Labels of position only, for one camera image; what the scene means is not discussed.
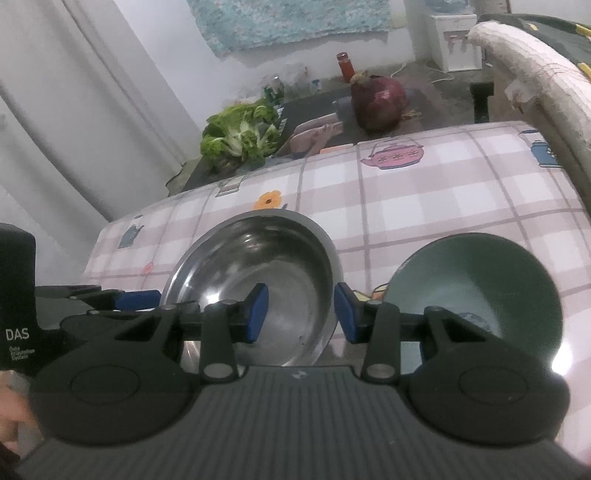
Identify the floral wall cloth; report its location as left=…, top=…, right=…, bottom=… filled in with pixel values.
left=187, top=0, right=405, bottom=58

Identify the pale pink meat piece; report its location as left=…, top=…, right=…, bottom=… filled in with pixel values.
left=288, top=122, right=345, bottom=157

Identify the dark blanket with yellow marks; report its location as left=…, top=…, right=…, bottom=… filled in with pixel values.
left=478, top=13, right=591, bottom=85

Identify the white cable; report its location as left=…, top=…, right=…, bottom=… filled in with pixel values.
left=390, top=61, right=455, bottom=85

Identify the beige rolled quilt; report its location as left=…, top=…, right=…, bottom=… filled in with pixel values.
left=466, top=21, right=591, bottom=155

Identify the person's left hand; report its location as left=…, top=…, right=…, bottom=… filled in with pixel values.
left=0, top=371, right=40, bottom=457

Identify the small deep steel bowl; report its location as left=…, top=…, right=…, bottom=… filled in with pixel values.
left=159, top=210, right=343, bottom=368

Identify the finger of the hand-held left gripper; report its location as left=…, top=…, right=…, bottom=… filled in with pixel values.
left=35, top=285, right=103, bottom=301
left=69, top=289, right=161, bottom=320

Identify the white curtain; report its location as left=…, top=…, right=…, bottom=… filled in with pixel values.
left=0, top=0, right=208, bottom=278

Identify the broccoli head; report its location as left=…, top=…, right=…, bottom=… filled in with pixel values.
left=199, top=102, right=282, bottom=163

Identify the dark low table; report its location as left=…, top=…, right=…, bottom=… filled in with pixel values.
left=165, top=85, right=445, bottom=193

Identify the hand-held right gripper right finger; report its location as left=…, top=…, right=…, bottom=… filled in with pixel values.
left=334, top=282, right=492, bottom=383

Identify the green glass bottle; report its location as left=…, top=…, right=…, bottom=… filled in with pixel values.
left=262, top=74, right=285, bottom=101

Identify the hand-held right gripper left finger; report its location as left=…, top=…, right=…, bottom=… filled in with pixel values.
left=113, top=282, right=270, bottom=382

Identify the red jar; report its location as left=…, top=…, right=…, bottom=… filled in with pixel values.
left=336, top=52, right=355, bottom=83

